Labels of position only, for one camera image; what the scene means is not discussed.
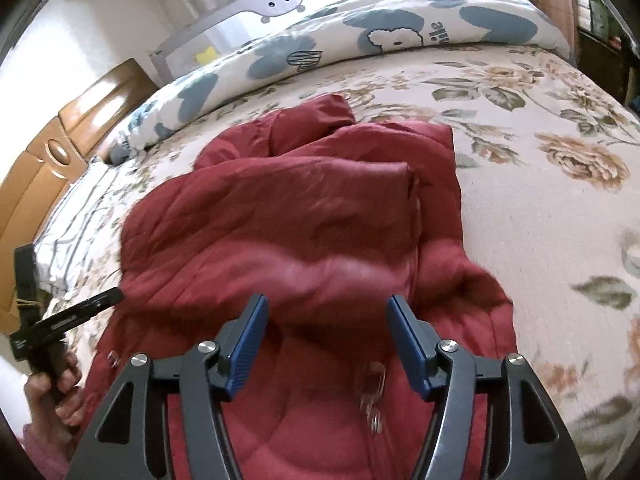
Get red quilted puffer jacket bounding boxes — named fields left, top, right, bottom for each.
left=85, top=94, right=516, bottom=479

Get person's left hand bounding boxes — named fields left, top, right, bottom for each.
left=24, top=351, right=87, bottom=458

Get striped pillow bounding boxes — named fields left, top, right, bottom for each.
left=34, top=156, right=117, bottom=297

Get wooden headboard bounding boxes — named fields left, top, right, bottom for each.
left=1, top=58, right=157, bottom=335

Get floral bed blanket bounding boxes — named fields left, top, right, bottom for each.
left=53, top=46, right=639, bottom=479

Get blue and white duvet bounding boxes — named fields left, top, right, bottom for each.
left=102, top=0, right=570, bottom=165

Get green white storage boxes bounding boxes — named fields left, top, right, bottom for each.
left=575, top=0, right=620, bottom=41

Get grey bed guard rail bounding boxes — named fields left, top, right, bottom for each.
left=150, top=0, right=345, bottom=84

